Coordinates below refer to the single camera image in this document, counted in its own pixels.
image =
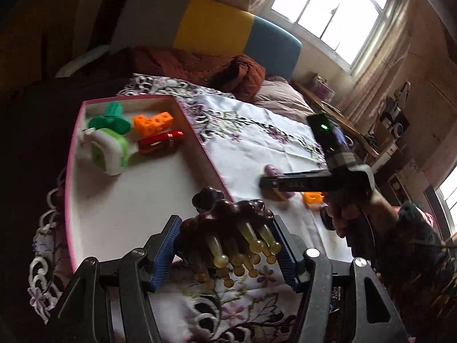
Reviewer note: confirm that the black stereo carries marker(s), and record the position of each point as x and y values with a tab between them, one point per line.
394	121

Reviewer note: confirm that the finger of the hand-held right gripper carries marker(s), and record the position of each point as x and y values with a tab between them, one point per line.
307	174
270	182

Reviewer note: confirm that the rust brown quilted blanket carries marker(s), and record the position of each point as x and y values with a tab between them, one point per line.
200	64

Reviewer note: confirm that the black rolled mat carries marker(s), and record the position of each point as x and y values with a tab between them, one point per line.
110	10

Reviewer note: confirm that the floral box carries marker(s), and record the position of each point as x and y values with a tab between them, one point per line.
323	87

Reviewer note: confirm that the grey yellow blue headboard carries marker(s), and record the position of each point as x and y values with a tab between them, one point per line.
210	25

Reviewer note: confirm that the embroidered lace tablecloth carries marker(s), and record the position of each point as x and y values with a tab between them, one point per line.
250	132

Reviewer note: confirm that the purple perforated ball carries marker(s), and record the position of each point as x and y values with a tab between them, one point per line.
273	169

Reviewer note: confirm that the pink bedding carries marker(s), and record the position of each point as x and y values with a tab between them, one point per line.
282	96

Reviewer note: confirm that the orange plastic toy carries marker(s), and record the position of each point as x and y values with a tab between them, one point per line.
314	198

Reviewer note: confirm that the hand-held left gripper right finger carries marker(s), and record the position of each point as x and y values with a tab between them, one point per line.
287	260

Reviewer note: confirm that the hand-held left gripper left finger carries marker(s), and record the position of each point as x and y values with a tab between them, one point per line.
164	257

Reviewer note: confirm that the white green tape dispenser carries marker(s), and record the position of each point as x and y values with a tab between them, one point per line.
110	157

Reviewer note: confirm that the pink shallow box tray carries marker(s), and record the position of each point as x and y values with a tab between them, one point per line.
135	193

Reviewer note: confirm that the bright window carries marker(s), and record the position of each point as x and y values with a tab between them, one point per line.
332	18

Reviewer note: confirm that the person's right hand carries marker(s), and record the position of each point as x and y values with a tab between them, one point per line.
348	216

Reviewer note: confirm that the green plastic spool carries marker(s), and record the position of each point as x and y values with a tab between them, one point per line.
110	121

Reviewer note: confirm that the white chair armrest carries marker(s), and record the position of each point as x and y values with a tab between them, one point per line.
82	60

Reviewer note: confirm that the orange building blocks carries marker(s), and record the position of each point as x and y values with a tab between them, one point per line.
157	121

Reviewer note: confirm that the small window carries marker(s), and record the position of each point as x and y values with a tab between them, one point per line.
448	200

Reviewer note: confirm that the brown massage comb brush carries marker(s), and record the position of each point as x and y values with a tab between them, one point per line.
228	214

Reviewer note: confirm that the person's right forearm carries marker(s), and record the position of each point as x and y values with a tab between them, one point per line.
410	257

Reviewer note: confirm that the wooden wardrobe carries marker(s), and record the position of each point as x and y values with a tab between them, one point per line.
35	25

